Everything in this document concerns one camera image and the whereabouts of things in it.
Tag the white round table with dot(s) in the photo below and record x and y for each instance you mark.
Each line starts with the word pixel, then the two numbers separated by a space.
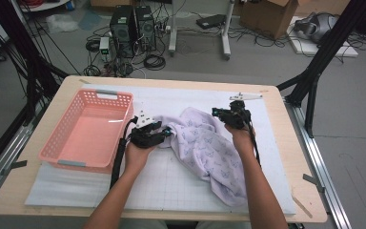
pixel 41 5

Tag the small white device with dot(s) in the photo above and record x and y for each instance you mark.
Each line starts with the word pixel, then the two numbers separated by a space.
pixel 104 44

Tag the white metal stand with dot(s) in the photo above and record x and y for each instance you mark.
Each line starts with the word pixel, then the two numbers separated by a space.
pixel 172 31

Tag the black computer tower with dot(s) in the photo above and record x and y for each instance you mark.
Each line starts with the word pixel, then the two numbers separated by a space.
pixel 122 31
pixel 146 28

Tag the black flat box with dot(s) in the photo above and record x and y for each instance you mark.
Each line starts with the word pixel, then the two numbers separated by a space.
pixel 211 21

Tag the brown cardboard box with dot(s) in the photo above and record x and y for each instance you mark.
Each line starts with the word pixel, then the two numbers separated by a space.
pixel 267 19

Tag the grey rounded device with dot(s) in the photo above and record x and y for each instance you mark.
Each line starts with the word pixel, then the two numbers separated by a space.
pixel 321 27

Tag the clear plastic bag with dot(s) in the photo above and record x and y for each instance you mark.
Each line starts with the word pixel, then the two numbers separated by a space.
pixel 62 23

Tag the person's left hand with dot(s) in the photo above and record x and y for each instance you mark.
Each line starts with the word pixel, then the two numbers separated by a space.
pixel 138 157

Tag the white foam mat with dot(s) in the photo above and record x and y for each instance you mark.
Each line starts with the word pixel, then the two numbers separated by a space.
pixel 187 95

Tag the white floor board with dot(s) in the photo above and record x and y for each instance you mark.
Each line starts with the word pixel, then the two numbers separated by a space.
pixel 305 47

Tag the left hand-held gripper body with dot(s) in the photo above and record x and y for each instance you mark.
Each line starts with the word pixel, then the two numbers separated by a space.
pixel 144 136

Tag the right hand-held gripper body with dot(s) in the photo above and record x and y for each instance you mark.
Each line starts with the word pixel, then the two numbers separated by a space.
pixel 236 116

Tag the lilac printed cloth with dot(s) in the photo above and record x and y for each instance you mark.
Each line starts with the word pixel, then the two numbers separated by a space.
pixel 203 149

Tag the black metal frame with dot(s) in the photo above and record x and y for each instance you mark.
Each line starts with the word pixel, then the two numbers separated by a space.
pixel 330 41
pixel 19 41

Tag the aluminium rail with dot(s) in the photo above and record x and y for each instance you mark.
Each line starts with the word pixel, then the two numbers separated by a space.
pixel 317 159
pixel 0 165

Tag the person's light trousers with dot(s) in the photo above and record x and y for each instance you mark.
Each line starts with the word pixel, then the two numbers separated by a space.
pixel 160 225

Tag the person's right hand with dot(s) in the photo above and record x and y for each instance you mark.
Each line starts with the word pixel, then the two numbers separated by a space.
pixel 241 138

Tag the grey metal bracket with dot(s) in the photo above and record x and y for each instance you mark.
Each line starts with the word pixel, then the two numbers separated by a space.
pixel 313 181
pixel 16 165

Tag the thin wooden stick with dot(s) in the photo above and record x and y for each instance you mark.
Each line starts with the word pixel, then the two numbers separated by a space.
pixel 302 206

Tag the pink plastic basket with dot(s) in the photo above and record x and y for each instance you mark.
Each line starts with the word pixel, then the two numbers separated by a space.
pixel 89 140

